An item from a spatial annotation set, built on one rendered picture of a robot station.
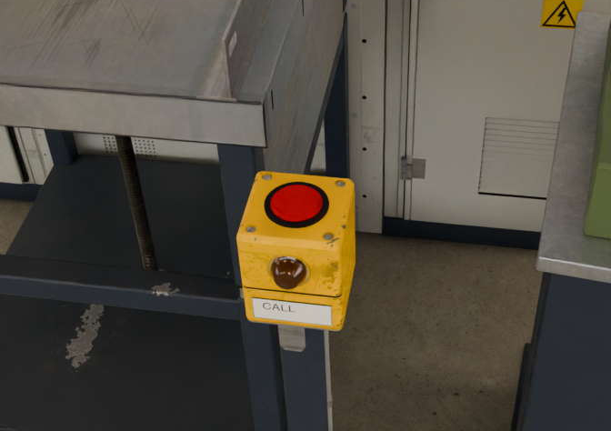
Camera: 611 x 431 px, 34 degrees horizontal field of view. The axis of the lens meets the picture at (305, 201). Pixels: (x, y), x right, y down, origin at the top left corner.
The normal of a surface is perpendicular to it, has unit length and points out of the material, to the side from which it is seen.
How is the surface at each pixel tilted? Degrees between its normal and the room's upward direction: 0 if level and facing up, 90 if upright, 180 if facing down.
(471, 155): 90
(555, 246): 0
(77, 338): 0
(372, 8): 90
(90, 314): 0
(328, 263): 90
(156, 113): 90
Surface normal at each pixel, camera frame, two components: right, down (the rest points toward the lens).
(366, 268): -0.04, -0.73
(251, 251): -0.18, 0.68
